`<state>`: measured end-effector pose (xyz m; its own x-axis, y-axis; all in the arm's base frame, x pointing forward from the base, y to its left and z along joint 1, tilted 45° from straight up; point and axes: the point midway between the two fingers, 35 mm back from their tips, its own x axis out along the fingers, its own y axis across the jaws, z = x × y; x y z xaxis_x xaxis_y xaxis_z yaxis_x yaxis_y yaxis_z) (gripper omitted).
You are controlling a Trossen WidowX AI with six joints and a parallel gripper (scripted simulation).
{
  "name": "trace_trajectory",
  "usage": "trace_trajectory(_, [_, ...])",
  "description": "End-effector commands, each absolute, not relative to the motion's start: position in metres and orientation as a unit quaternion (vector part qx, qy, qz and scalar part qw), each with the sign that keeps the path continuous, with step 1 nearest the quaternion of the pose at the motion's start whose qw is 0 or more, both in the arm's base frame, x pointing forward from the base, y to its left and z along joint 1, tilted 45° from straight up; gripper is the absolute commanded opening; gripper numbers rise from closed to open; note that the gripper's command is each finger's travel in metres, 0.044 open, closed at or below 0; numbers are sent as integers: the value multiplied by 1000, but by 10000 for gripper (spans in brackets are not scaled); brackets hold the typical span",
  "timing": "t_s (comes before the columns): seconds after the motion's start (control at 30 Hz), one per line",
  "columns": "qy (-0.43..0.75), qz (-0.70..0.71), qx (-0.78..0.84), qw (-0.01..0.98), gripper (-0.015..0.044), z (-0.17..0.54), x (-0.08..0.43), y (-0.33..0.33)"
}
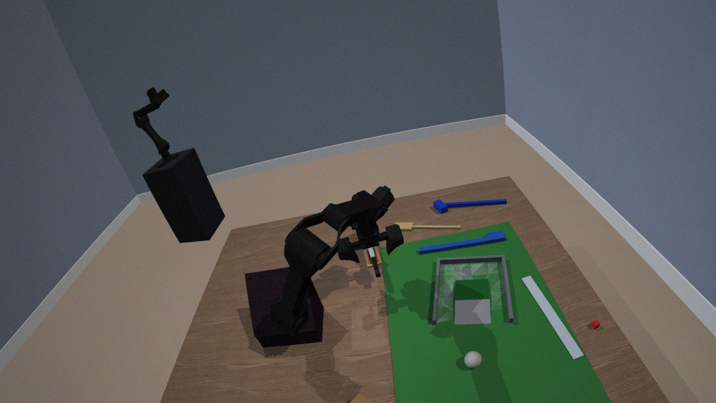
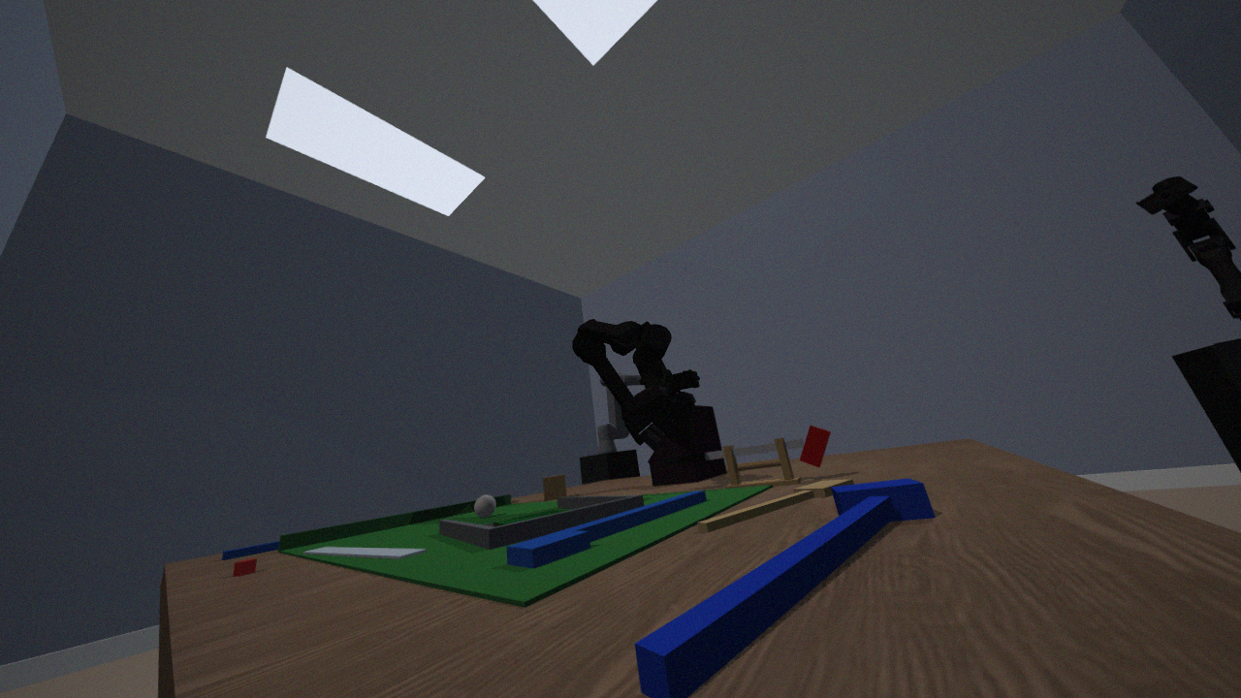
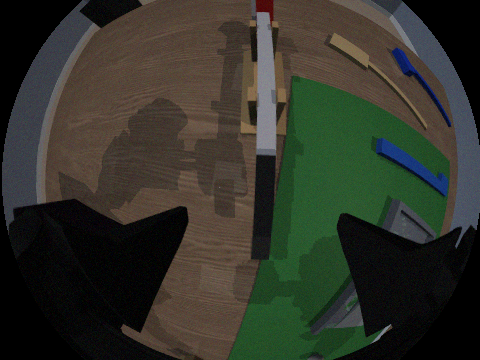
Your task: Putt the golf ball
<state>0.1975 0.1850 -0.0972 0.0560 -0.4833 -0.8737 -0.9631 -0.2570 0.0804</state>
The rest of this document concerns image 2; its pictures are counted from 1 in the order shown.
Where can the blue long flat bar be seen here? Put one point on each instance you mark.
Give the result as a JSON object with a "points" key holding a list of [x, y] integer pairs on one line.
{"points": [[252, 550], [555, 546]]}

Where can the white ball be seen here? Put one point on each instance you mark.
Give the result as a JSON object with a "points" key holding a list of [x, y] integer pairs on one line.
{"points": [[484, 506]]}

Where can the green putting mat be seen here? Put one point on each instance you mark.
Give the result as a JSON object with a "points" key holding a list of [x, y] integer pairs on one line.
{"points": [[453, 565]]}

